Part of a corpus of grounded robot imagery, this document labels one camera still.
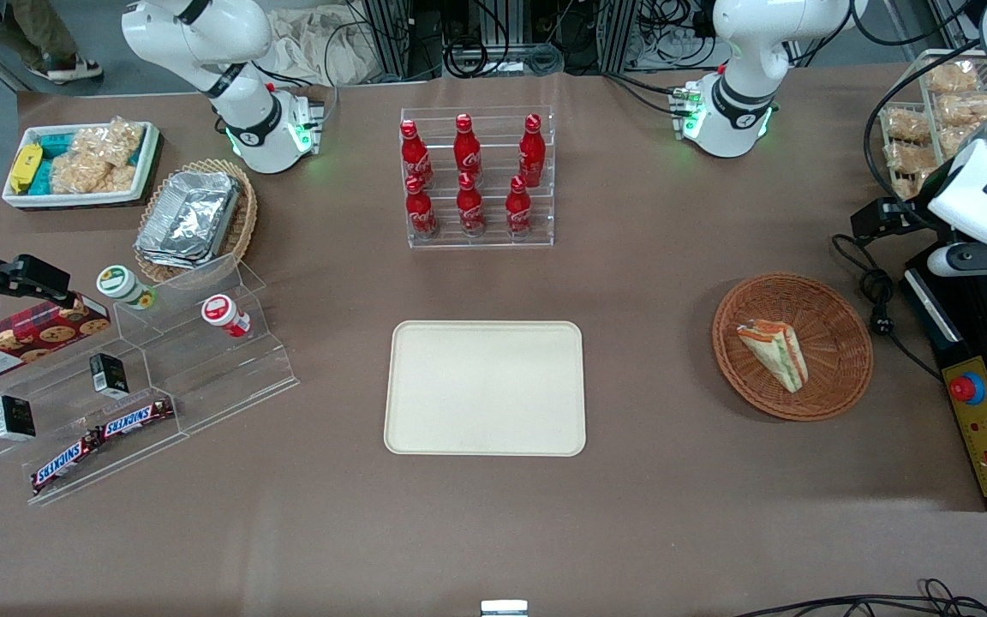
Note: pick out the clear acrylic step shelf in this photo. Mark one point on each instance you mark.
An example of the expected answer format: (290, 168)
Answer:
(219, 377)

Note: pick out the green lid yogurt cup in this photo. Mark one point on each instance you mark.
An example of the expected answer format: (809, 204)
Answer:
(121, 284)

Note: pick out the bagged fried snack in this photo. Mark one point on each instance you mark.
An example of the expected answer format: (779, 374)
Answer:
(969, 110)
(905, 187)
(912, 157)
(906, 125)
(952, 77)

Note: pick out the red lid yogurt cup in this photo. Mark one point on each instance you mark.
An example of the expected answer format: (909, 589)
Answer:
(224, 314)

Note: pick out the red emergency stop button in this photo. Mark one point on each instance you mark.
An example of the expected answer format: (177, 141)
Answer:
(966, 389)

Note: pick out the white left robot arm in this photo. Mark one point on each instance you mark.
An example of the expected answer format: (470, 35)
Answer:
(742, 94)

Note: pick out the small silver metal object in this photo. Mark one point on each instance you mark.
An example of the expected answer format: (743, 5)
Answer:
(504, 608)

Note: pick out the person's leg with shoe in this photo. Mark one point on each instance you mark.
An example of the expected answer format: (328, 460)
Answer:
(65, 67)

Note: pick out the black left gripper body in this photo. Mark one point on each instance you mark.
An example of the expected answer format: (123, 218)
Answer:
(927, 190)

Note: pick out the silver foil container stack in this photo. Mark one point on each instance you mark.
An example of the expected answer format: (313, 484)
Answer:
(189, 218)

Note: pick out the triangular sandwich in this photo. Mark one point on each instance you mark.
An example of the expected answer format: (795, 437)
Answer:
(774, 351)

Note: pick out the brown round wicker basket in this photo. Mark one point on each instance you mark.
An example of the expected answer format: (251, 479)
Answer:
(836, 343)

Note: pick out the beige rectangular tray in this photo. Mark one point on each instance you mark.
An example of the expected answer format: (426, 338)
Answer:
(485, 390)

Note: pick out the red tartan cookie box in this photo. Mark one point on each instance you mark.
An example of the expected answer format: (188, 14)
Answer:
(22, 338)

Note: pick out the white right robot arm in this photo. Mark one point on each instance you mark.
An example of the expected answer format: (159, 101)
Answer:
(254, 128)

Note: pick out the white rectangular snack bin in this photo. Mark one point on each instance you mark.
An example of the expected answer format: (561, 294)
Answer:
(74, 199)

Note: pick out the tan oval wicker basket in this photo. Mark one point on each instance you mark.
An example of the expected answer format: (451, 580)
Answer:
(245, 223)

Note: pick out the white crumpled cloth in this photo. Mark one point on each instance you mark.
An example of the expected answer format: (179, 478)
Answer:
(314, 47)

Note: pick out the clear rice cracker bag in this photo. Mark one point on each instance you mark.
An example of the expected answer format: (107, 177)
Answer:
(86, 176)
(116, 141)

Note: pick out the clear acrylic bottle rack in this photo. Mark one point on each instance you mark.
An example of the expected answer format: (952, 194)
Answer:
(493, 242)

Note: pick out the aluminium frame post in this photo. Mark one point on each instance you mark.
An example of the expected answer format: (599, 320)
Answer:
(618, 34)
(403, 38)

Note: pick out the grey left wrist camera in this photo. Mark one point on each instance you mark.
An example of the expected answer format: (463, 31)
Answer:
(973, 261)

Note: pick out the red cola bottle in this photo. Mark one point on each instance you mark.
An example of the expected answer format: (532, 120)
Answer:
(415, 158)
(517, 210)
(469, 210)
(467, 150)
(420, 212)
(531, 154)

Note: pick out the brown Snickers bar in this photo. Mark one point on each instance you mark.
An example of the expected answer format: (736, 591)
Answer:
(65, 463)
(135, 417)

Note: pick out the yellow snack packet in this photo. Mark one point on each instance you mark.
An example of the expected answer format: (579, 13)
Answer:
(26, 167)

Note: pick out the teal snack packet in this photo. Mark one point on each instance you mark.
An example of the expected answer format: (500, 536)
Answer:
(50, 176)

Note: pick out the small black carton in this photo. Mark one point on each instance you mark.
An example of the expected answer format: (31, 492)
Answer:
(14, 417)
(108, 375)

